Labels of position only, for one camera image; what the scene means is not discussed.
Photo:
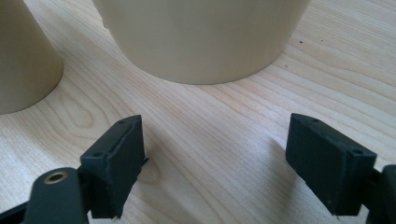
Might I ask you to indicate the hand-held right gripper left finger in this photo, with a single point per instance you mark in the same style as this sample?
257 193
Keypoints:
121 161

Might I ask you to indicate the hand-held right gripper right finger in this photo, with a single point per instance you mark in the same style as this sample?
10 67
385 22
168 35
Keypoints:
327 168

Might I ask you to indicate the white pedal trash bin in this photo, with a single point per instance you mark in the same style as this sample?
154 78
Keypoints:
21 62

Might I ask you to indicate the beige round container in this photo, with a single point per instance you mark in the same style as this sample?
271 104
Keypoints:
199 37

